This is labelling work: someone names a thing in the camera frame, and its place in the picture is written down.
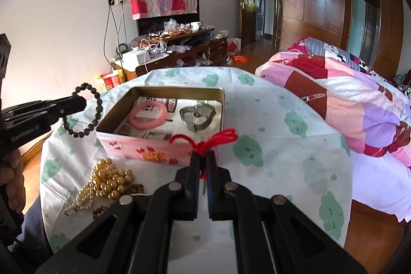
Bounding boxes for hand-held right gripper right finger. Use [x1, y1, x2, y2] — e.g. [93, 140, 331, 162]
[206, 152, 367, 274]

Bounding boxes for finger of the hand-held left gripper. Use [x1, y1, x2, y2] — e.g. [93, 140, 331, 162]
[6, 105, 87, 133]
[2, 93, 87, 119]

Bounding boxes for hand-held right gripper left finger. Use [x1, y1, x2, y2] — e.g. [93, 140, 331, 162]
[34, 152, 201, 274]

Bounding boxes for dark bead bracelet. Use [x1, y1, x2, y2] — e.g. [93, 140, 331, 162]
[62, 83, 103, 138]

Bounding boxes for red yarn string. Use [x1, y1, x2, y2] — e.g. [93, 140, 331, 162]
[169, 128, 239, 180]

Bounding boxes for brown wooden bead bracelet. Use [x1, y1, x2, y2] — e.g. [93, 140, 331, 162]
[91, 183, 145, 220]

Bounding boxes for pink tin box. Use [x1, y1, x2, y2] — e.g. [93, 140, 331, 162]
[96, 86, 225, 167]

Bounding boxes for gold pearl necklace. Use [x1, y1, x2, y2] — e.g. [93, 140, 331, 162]
[63, 158, 135, 216]

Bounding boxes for person's left hand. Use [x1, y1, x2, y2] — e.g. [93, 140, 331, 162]
[0, 149, 26, 213]

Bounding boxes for red yellow bag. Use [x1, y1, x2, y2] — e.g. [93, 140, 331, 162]
[98, 69, 126, 91]

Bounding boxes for silver metal watch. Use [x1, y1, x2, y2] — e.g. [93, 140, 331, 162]
[179, 102, 216, 132]

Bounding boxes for pink bangle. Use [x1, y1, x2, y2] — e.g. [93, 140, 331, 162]
[130, 101, 168, 127]

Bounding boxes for white box device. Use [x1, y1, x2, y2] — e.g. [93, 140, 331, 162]
[123, 49, 151, 67]

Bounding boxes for black television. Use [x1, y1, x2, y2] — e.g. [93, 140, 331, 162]
[136, 13, 200, 36]

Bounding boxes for wooden television cabinet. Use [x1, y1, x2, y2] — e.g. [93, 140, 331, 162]
[120, 27, 229, 82]

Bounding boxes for white red paper bag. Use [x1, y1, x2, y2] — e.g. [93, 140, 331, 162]
[226, 37, 242, 54]

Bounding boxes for clutter of plastic bags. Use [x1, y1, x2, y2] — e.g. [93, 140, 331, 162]
[141, 18, 225, 37]

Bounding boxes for red patchwork television cover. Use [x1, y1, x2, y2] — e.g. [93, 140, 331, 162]
[129, 0, 200, 20]

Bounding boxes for pink patchwork quilt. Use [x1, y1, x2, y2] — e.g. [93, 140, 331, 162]
[255, 36, 411, 168]

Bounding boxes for white bed sheet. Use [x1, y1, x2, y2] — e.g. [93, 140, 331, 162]
[350, 150, 411, 223]

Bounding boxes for wooden door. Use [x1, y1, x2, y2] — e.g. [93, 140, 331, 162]
[240, 0, 257, 46]

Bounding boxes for wooden wardrobe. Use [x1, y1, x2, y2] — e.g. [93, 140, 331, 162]
[283, 0, 402, 79]

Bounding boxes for frosted glass door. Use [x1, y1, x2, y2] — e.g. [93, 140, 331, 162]
[351, 0, 381, 67]

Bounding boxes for black hanging cable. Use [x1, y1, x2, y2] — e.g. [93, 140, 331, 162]
[103, 4, 118, 63]

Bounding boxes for white hanging cable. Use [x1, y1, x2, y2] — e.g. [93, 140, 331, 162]
[117, 4, 127, 50]

